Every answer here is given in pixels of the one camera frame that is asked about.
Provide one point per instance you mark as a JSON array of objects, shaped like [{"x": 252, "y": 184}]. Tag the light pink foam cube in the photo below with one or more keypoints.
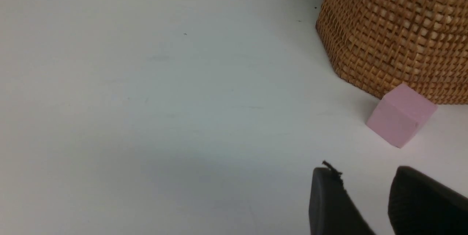
[{"x": 400, "y": 115}]

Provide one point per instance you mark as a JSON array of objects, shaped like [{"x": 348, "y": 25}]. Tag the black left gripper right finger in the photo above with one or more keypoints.
[{"x": 420, "y": 205}]

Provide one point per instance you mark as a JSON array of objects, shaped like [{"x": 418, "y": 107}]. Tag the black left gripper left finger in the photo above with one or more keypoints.
[{"x": 331, "y": 209}]

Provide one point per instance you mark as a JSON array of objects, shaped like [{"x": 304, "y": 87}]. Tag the woven wicker basket green lining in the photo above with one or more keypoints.
[{"x": 377, "y": 45}]

